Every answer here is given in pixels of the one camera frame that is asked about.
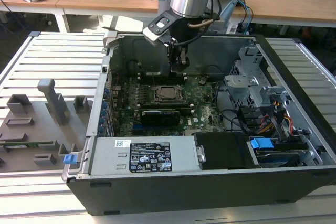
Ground green motherboard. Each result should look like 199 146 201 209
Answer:
110 73 229 137

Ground metal CPU socket cover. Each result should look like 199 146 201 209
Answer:
154 85 185 103

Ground CPU socket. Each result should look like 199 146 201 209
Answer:
152 84 189 106

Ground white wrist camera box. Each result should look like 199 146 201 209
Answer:
143 15 182 46

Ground blue plastic case latch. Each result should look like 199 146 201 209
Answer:
64 154 80 166

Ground hard disk in blue carrier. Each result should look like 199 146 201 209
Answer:
246 136 310 168

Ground silver power supply unit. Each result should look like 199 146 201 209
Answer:
89 136 202 176

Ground black graphics card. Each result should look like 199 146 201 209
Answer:
141 110 181 128

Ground green RAM stick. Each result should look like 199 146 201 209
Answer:
0 141 55 148

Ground black plastic fan shroud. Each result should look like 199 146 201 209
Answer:
194 131 257 171

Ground blue cable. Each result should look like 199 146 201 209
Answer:
235 0 254 36

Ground black open PC case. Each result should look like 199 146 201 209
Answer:
61 31 336 216

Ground yellow red wire bundle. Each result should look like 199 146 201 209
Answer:
262 99 295 135

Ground silver CPU chip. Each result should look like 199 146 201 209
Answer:
160 87 177 99

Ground grey parts rack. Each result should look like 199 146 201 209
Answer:
0 78 91 174

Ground silver metal drive cage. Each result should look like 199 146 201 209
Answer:
224 45 288 109

